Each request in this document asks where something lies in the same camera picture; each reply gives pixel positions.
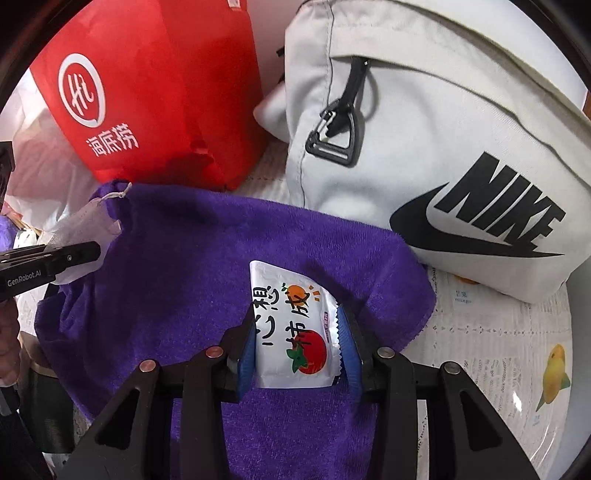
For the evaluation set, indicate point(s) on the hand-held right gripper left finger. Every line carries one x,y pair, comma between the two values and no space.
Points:
247,344

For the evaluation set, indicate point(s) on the light grey waist bag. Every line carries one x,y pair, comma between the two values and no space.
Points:
392,161

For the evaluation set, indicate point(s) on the red paper bag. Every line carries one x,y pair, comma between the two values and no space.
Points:
161,92

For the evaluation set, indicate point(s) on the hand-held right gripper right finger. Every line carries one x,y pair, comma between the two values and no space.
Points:
346,346

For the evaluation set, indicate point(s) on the white tomato print snack packet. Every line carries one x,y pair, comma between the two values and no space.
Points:
295,323

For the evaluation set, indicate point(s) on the purple towel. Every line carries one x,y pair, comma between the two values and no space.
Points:
184,277

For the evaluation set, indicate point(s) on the white plastic bag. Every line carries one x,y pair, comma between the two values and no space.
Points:
41,184

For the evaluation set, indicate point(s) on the person's left hand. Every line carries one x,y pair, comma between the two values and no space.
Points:
8,341

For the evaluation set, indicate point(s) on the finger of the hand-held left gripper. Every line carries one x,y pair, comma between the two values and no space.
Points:
69,257

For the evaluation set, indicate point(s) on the white face mask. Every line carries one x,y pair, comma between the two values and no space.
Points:
87,226

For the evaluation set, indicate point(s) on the dark object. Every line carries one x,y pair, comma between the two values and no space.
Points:
48,410

